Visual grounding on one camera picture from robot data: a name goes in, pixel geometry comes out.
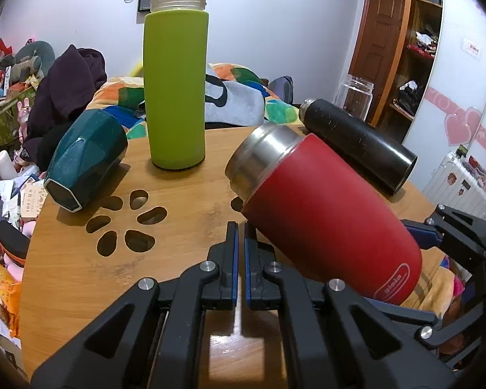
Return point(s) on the dark purple jacket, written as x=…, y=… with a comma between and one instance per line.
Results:
x=61, y=97

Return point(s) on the clear glass jar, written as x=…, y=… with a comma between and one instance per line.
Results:
x=355, y=96

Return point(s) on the black thermos bottle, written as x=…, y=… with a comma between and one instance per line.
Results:
x=379, y=158

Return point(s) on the dark teal faceted cup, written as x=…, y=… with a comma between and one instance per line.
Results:
x=92, y=146

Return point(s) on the colourful patterned quilt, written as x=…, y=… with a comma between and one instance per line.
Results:
x=234, y=96

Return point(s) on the grey backpack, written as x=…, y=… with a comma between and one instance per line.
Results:
x=283, y=88

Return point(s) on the green basket of clutter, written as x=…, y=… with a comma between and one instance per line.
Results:
x=20, y=75

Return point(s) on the white plastic bottle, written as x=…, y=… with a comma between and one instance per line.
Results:
x=7, y=168

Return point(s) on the red thermos bottle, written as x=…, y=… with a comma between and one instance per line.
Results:
x=310, y=204

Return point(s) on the wooden wardrobe shelving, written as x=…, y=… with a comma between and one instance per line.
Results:
x=395, y=49

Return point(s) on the white suitcase with stickers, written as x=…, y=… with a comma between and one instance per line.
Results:
x=457, y=184

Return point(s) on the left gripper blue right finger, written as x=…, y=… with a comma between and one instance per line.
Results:
x=260, y=293

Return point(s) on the green tall bottle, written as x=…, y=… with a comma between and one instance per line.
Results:
x=174, y=63

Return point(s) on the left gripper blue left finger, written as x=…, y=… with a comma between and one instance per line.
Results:
x=221, y=293

